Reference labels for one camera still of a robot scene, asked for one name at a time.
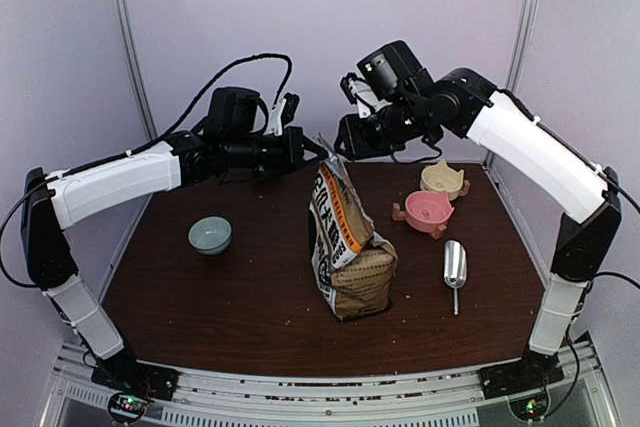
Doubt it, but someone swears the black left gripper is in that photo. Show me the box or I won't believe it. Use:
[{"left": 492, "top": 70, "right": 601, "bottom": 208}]
[{"left": 225, "top": 125, "right": 328, "bottom": 176}]

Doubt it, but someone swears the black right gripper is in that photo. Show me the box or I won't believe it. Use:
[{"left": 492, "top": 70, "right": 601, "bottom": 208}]
[{"left": 335, "top": 94, "right": 429, "bottom": 160}]

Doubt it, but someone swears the brown dog food bag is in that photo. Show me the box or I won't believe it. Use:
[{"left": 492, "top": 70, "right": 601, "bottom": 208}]
[{"left": 308, "top": 139, "right": 398, "bottom": 322}]

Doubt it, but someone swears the silver metal food scoop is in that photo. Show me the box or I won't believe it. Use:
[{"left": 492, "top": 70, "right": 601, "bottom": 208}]
[{"left": 443, "top": 240, "right": 467, "bottom": 316}]

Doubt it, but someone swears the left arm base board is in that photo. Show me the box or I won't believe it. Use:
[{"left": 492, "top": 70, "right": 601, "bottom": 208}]
[{"left": 107, "top": 392, "right": 149, "bottom": 423}]

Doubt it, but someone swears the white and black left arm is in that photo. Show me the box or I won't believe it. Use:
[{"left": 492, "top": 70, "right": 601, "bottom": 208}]
[{"left": 18, "top": 127, "right": 327, "bottom": 391}]

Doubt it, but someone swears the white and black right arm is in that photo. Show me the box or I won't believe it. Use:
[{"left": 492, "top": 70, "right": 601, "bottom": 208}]
[{"left": 334, "top": 63, "right": 621, "bottom": 389}]

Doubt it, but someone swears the right arm base board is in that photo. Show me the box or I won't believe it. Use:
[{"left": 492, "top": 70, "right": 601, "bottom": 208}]
[{"left": 509, "top": 392, "right": 550, "bottom": 422}]

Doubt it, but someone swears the cream cat-ear pet bowl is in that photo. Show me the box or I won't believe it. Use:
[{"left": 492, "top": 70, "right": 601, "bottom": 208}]
[{"left": 420, "top": 159, "right": 470, "bottom": 201}]

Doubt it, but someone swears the pink cat-ear pet bowl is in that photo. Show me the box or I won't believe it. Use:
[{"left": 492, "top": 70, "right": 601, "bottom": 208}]
[{"left": 403, "top": 189, "right": 456, "bottom": 235}]

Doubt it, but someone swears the light green ceramic bowl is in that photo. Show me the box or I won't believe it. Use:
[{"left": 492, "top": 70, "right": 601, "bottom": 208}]
[{"left": 188, "top": 216, "right": 233, "bottom": 255}]

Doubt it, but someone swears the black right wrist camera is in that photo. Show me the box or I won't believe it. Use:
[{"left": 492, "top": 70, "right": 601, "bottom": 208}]
[{"left": 340, "top": 72, "right": 377, "bottom": 119}]

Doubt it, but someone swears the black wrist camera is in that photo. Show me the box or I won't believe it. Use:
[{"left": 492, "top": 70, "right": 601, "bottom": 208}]
[
  {"left": 264, "top": 93, "right": 300, "bottom": 136},
  {"left": 340, "top": 72, "right": 377, "bottom": 119}
]

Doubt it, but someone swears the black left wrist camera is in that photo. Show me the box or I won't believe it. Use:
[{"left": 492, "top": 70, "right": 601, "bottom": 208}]
[{"left": 264, "top": 93, "right": 300, "bottom": 136}]

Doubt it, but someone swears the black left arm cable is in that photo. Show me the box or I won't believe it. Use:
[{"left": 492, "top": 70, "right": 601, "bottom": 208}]
[{"left": 0, "top": 52, "right": 294, "bottom": 288}]

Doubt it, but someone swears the right aluminium table rail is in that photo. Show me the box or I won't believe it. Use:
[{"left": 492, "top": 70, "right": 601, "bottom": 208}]
[{"left": 483, "top": 158, "right": 563, "bottom": 291}]

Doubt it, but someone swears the right aluminium corner post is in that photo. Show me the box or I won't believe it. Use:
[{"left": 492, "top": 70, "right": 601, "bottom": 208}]
[{"left": 482, "top": 0, "right": 545, "bottom": 168}]

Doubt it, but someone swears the aluminium corner post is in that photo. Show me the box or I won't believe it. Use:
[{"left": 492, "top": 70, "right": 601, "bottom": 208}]
[
  {"left": 113, "top": 0, "right": 157, "bottom": 140},
  {"left": 482, "top": 0, "right": 545, "bottom": 168}
]

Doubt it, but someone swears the aluminium front frame rail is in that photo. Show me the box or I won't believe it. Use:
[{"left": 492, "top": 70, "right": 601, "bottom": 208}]
[{"left": 39, "top": 339, "right": 616, "bottom": 427}]

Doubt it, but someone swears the left aluminium corner post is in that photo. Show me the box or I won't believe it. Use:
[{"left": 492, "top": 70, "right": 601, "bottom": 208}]
[{"left": 113, "top": 0, "right": 157, "bottom": 140}]

